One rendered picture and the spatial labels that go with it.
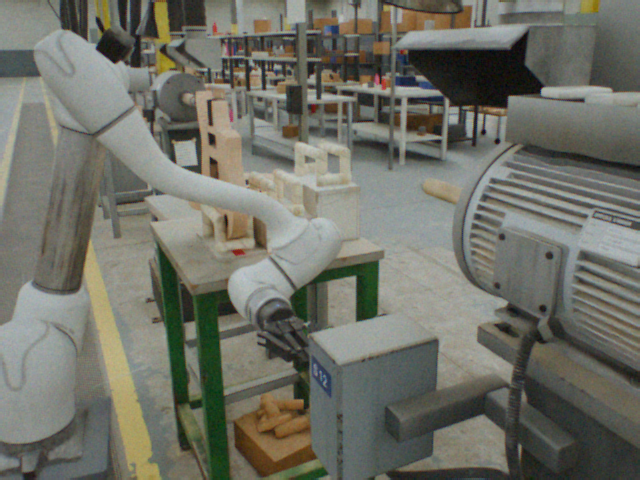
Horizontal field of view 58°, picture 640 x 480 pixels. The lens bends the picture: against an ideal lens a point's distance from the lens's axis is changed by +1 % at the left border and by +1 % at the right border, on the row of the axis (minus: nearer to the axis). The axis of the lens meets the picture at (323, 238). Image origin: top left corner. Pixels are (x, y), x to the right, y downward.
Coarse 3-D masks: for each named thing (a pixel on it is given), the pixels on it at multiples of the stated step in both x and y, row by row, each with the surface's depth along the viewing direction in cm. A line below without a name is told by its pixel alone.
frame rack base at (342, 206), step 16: (304, 176) 187; (288, 192) 189; (304, 192) 176; (320, 192) 168; (336, 192) 170; (352, 192) 173; (320, 208) 170; (336, 208) 172; (352, 208) 174; (336, 224) 174; (352, 224) 176
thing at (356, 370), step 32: (384, 320) 84; (320, 352) 78; (352, 352) 76; (384, 352) 76; (416, 352) 78; (320, 384) 79; (352, 384) 75; (384, 384) 77; (416, 384) 80; (320, 416) 81; (352, 416) 76; (384, 416) 79; (320, 448) 83; (352, 448) 78; (384, 448) 81; (416, 448) 83
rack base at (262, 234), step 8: (288, 200) 189; (296, 216) 171; (304, 216) 171; (312, 216) 171; (256, 224) 172; (264, 224) 165; (256, 232) 173; (264, 232) 166; (256, 240) 175; (264, 240) 167
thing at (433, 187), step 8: (424, 184) 108; (432, 184) 106; (440, 184) 104; (448, 184) 103; (432, 192) 105; (440, 192) 103; (448, 192) 101; (456, 192) 100; (448, 200) 102; (456, 200) 99
